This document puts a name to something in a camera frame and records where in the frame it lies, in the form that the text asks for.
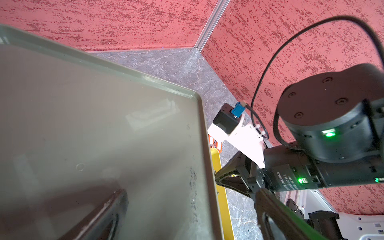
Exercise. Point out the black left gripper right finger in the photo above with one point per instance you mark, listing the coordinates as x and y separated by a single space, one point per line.
277 222

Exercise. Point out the silver key red tag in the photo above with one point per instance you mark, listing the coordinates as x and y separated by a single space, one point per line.
214 144

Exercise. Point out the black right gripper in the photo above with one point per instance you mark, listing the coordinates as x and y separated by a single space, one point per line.
276 169

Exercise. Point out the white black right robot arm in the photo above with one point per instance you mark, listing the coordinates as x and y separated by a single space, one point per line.
337 120

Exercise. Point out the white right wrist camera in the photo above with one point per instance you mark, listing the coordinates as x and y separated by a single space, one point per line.
229 125

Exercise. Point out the right aluminium corner post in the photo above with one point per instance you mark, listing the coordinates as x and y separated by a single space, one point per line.
213 20

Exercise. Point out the olive three-drawer desk organizer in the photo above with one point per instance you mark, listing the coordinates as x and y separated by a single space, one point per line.
76 128

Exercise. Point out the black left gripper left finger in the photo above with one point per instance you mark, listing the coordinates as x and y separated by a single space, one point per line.
104 222

